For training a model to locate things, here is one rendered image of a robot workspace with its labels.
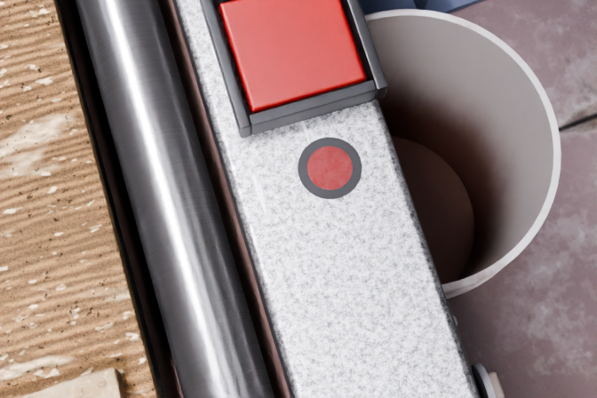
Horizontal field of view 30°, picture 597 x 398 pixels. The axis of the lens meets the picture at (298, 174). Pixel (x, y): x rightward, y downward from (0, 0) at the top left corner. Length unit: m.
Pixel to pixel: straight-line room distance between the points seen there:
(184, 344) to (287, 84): 0.14
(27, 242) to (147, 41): 0.12
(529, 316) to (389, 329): 0.96
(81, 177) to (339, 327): 0.14
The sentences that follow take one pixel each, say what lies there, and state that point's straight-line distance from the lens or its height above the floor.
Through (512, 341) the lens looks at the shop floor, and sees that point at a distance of 1.49.
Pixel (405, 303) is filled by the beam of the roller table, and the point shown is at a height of 0.92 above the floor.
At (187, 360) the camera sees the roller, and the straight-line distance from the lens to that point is 0.54.
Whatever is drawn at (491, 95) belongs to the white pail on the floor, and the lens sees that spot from 1.27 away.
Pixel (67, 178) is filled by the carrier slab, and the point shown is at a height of 0.94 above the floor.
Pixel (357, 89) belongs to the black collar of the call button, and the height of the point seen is 0.93.
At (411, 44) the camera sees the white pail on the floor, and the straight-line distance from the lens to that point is 1.24.
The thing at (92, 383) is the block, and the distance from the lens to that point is 0.49.
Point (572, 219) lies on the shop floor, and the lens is 1.53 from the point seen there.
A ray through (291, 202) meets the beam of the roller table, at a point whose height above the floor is 0.92.
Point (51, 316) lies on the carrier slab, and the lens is 0.53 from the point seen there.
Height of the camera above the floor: 1.45
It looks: 75 degrees down
